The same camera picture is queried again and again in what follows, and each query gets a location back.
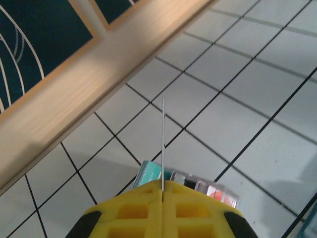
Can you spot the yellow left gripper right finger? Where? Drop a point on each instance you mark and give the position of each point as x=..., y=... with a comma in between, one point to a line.
x=195, y=215

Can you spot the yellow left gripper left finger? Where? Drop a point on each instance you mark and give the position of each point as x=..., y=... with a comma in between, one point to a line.
x=131, y=215

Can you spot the white card with red print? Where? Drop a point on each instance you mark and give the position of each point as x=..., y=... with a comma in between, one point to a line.
x=218, y=196

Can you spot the black plastic card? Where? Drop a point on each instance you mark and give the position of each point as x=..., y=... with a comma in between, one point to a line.
x=190, y=184

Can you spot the teal plastic card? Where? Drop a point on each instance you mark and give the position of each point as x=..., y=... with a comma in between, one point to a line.
x=149, y=173

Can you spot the clear acrylic box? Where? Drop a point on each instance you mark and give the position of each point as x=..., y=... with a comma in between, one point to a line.
x=215, y=187

